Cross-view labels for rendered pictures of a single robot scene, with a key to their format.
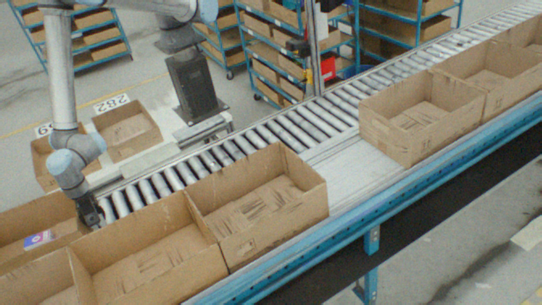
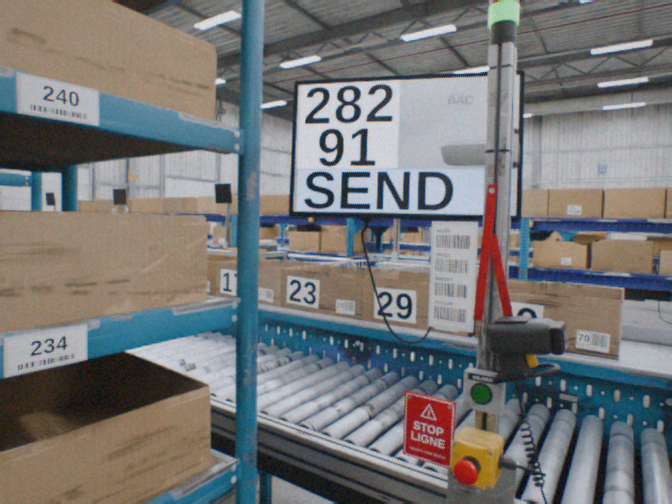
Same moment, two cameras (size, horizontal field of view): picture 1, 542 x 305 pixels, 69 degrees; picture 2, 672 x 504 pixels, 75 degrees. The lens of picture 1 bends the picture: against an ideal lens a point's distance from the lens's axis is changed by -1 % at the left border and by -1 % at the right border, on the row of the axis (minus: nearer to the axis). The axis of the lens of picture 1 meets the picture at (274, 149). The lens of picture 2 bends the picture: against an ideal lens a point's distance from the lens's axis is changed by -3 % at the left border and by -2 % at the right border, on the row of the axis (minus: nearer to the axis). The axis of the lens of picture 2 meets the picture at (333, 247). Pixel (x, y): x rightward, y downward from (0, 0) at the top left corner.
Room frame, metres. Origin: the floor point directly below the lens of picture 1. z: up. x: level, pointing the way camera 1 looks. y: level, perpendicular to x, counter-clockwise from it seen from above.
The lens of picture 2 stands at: (2.60, 0.22, 1.23)
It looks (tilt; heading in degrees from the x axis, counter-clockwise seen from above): 3 degrees down; 238
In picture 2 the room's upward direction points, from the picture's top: 1 degrees clockwise
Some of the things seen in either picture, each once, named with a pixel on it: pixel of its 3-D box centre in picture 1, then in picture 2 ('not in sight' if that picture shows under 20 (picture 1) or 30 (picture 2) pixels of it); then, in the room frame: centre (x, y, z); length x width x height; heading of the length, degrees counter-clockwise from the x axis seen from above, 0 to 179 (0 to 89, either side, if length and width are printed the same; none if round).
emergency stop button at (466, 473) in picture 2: not in sight; (468, 469); (2.04, -0.26, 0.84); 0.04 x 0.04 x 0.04; 24
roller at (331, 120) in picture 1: (336, 123); (552, 455); (1.66, -0.34, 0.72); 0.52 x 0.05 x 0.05; 24
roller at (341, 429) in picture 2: (401, 90); (375, 407); (1.85, -0.75, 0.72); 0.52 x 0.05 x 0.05; 24
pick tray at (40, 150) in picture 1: (64, 155); not in sight; (1.74, 1.08, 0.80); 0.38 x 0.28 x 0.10; 24
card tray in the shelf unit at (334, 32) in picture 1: (306, 35); not in sight; (2.69, -0.37, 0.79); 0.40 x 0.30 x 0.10; 26
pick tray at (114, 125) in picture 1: (126, 129); not in sight; (1.87, 0.78, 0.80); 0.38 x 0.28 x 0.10; 26
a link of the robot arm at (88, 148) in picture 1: (86, 148); not in sight; (1.27, 0.70, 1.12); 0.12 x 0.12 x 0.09; 56
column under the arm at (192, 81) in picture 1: (193, 84); not in sight; (2.02, 0.38, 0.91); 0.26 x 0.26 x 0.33; 27
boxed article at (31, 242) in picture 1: (39, 242); not in sight; (1.16, 1.02, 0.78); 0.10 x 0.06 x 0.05; 106
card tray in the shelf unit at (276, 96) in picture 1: (281, 84); not in sight; (3.13, -0.16, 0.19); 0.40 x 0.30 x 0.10; 23
